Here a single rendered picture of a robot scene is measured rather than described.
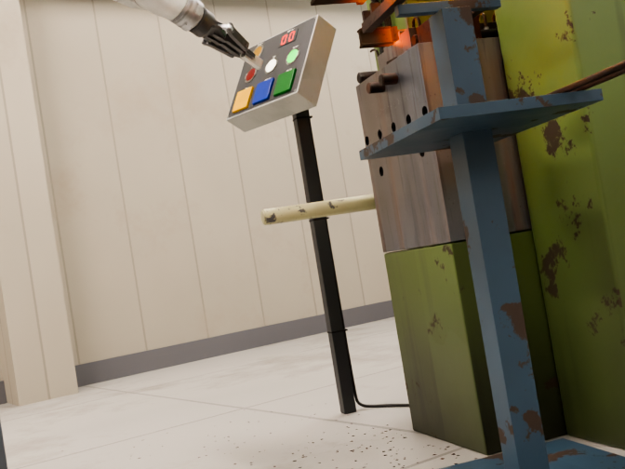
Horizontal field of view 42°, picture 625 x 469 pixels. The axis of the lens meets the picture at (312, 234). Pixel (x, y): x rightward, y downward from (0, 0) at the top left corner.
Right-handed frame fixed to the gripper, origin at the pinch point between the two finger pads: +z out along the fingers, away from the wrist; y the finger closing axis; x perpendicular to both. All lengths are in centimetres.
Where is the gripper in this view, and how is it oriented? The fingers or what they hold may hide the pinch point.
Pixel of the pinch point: (251, 59)
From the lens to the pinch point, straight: 237.8
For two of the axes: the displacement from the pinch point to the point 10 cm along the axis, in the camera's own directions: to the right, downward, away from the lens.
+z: 7.0, 4.1, 5.8
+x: 2.2, -9.0, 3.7
